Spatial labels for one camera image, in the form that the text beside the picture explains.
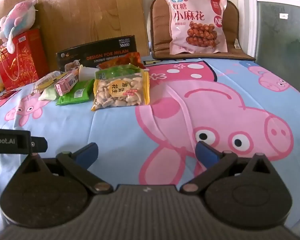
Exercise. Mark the clear snack packet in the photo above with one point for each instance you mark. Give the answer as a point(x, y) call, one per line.
point(46, 80)

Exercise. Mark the light green patterned snack packet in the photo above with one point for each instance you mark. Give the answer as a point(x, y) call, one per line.
point(115, 70)

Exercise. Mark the pale green snack packet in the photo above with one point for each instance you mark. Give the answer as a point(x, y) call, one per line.
point(48, 94)

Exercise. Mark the dark green snack packet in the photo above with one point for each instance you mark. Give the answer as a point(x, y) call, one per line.
point(77, 95)

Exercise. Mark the small white plastic cup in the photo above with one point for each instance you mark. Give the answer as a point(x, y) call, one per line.
point(86, 73)

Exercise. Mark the large pink snack bag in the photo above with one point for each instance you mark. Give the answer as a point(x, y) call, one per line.
point(195, 30)

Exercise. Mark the white framed glass door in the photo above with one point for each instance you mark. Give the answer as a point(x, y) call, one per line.
point(277, 30)

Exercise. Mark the wooden board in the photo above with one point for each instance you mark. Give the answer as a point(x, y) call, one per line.
point(90, 10)

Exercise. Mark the pastel plush toy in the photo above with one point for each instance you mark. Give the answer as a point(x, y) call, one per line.
point(17, 17)

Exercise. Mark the yellow peanut packet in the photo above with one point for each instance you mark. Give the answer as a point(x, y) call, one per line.
point(120, 92)

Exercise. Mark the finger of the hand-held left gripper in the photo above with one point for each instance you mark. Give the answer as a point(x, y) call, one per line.
point(38, 144)

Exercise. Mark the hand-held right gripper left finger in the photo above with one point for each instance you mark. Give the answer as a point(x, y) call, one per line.
point(86, 152)

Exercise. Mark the orange red snack packet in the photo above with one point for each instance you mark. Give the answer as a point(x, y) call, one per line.
point(130, 58)

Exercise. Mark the small pink carton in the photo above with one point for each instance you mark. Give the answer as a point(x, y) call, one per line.
point(65, 85)

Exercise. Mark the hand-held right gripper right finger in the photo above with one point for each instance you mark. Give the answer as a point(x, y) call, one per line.
point(206, 155)

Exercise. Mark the blue cartoon pig bed sheet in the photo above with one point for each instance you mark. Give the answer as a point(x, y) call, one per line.
point(115, 130)

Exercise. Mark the brown basket with metal rim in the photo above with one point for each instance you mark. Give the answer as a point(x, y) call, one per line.
point(160, 30)

